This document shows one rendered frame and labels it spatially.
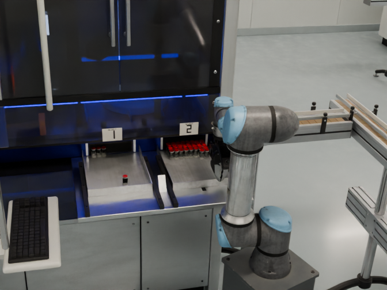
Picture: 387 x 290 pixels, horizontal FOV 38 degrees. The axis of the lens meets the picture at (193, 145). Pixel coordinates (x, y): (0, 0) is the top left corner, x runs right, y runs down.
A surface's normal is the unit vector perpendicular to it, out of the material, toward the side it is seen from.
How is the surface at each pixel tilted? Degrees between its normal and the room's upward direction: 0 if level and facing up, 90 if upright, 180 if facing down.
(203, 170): 0
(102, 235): 90
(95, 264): 90
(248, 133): 89
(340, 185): 0
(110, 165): 0
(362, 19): 90
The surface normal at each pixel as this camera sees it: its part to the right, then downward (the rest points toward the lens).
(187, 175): 0.04, -0.89
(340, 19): 0.24, 0.46
